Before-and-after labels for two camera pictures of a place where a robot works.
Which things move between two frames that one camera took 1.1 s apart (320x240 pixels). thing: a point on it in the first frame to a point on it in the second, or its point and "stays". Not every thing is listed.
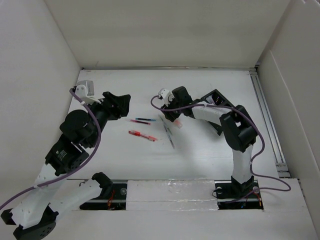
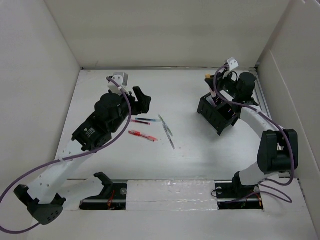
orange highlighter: x=178 y=123 to x=211 y=91
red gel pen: x=138 y=133 stays
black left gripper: x=117 y=106 to x=141 y=105
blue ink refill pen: x=145 y=119 stays
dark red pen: x=139 y=121 stays
